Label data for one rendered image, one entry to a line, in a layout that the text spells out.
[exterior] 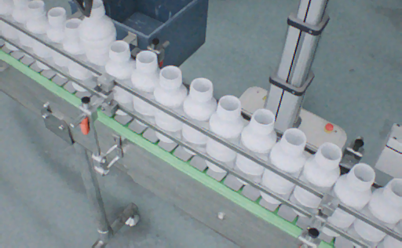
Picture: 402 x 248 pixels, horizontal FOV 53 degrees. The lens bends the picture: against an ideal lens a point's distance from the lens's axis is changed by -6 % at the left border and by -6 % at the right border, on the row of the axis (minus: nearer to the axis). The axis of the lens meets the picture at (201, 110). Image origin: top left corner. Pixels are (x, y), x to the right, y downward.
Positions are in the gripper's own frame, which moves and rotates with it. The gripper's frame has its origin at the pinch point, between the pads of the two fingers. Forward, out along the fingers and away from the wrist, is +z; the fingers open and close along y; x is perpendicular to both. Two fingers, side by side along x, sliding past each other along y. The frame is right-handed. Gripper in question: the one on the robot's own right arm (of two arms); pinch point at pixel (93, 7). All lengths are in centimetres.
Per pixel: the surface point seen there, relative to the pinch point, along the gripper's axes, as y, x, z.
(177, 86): 0.9, 19.6, 8.0
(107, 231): 1, -12, 105
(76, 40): 1.7, -4.6, 8.8
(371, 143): -120, 61, 123
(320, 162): 1.5, 46.8, 7.6
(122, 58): 1.5, 7.5, 7.4
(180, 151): 3.0, 21.9, 22.6
